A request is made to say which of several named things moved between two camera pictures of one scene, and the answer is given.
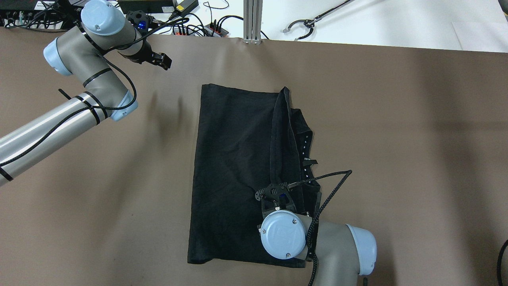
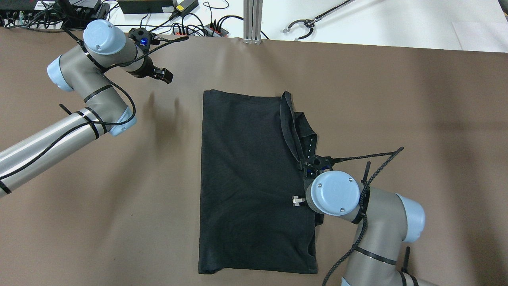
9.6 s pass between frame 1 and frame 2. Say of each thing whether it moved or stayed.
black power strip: stayed
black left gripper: moved
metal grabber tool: stayed
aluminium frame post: stayed
